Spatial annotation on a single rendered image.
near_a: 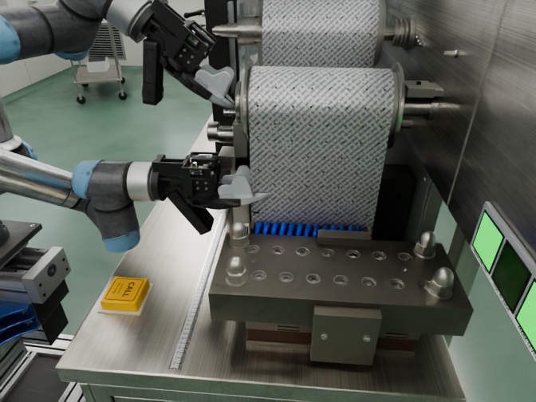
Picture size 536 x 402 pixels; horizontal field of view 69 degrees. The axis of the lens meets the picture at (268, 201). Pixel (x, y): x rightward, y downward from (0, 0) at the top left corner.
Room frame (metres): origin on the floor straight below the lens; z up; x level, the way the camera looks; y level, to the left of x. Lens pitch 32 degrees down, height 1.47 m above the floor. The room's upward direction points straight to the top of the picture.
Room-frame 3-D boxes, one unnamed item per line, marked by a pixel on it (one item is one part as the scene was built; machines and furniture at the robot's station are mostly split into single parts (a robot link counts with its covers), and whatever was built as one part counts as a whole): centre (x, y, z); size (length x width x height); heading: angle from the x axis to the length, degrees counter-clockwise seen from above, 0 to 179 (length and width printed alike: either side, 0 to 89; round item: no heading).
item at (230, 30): (0.95, 0.10, 1.33); 0.06 x 0.03 x 0.03; 85
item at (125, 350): (1.63, -0.08, 0.88); 2.52 x 0.66 x 0.04; 175
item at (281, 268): (0.50, -0.11, 1.00); 0.40 x 0.16 x 0.06; 85
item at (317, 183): (0.62, -0.09, 1.11); 0.23 x 0.01 x 0.18; 85
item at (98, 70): (5.06, 2.16, 0.51); 0.91 x 0.58 x 1.02; 19
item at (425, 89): (0.67, -0.26, 1.28); 0.06 x 0.05 x 0.02; 85
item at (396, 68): (0.67, -0.22, 1.25); 0.15 x 0.01 x 0.15; 175
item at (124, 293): (0.55, 0.28, 0.91); 0.07 x 0.07 x 0.02; 85
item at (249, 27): (0.94, 0.04, 1.33); 0.06 x 0.06 x 0.06; 85
